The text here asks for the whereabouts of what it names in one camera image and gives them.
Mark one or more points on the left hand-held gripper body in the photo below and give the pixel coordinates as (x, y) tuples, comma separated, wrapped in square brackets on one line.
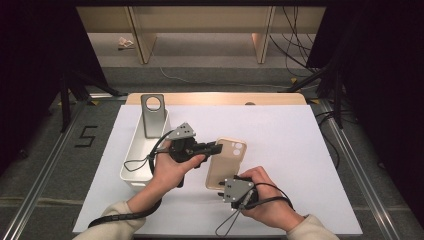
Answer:
[(181, 148)]

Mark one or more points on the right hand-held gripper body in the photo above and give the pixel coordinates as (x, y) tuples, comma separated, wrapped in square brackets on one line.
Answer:
[(238, 191)]

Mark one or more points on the beige phone case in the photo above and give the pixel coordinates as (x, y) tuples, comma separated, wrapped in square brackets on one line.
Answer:
[(225, 166)]

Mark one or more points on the grey phone case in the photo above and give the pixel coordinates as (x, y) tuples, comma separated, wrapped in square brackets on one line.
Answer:
[(153, 123)]

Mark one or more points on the white plastic storage box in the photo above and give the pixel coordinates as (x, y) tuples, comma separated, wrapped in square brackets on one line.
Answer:
[(138, 146)]

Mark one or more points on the person's left hand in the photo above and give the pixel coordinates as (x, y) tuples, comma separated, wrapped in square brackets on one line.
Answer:
[(166, 173)]

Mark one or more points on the person's right hand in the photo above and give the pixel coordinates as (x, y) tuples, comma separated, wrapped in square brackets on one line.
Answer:
[(270, 210)]

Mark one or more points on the white table cover sheet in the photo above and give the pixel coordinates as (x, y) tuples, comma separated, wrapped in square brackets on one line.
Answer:
[(283, 140)]

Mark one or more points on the crumpled paper scrap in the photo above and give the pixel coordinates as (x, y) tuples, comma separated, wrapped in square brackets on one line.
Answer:
[(125, 42)]

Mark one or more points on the light wooden desk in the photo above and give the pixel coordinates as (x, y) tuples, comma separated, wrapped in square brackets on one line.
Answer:
[(200, 20)]

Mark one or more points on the black metal stand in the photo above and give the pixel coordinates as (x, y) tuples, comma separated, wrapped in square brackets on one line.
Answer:
[(65, 100), (338, 100)]

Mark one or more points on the black curtain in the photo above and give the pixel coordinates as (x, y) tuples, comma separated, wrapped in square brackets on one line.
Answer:
[(33, 66), (383, 83)]

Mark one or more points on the aluminium floor rail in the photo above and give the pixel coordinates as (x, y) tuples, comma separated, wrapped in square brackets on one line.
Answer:
[(43, 170), (360, 170)]

